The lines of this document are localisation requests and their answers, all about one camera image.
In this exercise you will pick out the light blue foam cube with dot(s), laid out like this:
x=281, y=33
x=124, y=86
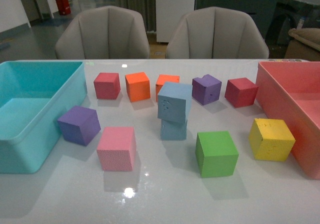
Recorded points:
x=174, y=102
x=173, y=131

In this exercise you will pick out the right orange foam cube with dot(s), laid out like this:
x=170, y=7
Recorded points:
x=162, y=79

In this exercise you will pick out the orange foam cube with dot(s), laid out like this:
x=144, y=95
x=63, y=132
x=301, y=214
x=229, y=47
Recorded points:
x=162, y=79
x=137, y=86

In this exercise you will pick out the left orange foam cube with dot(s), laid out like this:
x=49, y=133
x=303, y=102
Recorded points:
x=137, y=86

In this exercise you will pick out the notched purple foam cube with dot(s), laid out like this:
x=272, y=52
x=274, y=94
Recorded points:
x=206, y=89

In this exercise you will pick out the magenta red foam cube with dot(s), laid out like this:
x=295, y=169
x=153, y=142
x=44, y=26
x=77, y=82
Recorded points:
x=107, y=85

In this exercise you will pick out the pink foam cube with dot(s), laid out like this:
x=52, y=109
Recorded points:
x=116, y=149

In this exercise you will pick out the green foam cube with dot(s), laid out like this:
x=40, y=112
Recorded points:
x=216, y=154

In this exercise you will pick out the dark red foam cube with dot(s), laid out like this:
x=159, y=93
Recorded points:
x=241, y=92

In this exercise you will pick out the right beige chair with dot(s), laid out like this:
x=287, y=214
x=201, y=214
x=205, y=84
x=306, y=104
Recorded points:
x=216, y=33

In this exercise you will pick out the beige chair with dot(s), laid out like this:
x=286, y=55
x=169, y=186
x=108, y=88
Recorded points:
x=216, y=33
x=103, y=33

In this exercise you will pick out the left beige chair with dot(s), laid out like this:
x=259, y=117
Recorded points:
x=103, y=33

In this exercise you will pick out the white cabinet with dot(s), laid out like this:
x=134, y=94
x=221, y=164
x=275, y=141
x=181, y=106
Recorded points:
x=168, y=14

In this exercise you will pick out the grey curtain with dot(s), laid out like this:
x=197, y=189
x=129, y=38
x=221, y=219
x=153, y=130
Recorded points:
x=147, y=8

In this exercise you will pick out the yellow foam cube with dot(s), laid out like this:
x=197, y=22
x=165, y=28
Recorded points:
x=270, y=139

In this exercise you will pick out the teal plastic bin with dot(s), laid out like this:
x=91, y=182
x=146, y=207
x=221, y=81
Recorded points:
x=33, y=95

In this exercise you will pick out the pink plastic bin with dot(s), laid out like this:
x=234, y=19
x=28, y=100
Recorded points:
x=290, y=91

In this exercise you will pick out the red box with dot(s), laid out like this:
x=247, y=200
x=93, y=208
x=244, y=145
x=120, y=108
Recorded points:
x=63, y=7

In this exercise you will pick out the beige sofa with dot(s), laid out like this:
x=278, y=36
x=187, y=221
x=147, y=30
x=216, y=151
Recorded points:
x=304, y=44

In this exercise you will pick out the dark grey appliance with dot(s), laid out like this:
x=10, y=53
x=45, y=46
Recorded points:
x=289, y=14

